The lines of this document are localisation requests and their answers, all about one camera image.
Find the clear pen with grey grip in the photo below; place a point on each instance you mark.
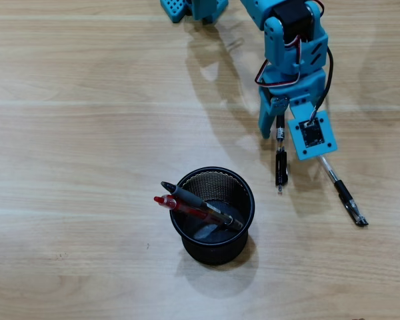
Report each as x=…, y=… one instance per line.
x=190, y=198

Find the black mesh pen holder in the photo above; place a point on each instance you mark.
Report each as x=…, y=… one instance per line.
x=216, y=253

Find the wrist camera on blue mount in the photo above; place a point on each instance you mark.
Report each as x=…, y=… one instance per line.
x=311, y=136

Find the red retractable pen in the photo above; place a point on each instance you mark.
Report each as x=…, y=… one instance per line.
x=168, y=202

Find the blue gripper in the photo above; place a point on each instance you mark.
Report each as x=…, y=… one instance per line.
x=288, y=87

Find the clear capped black gel pen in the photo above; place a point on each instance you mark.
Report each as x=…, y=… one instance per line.
x=342, y=190

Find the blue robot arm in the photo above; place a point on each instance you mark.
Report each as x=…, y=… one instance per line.
x=274, y=40

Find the black retractable pen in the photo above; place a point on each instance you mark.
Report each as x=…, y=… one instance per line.
x=281, y=166

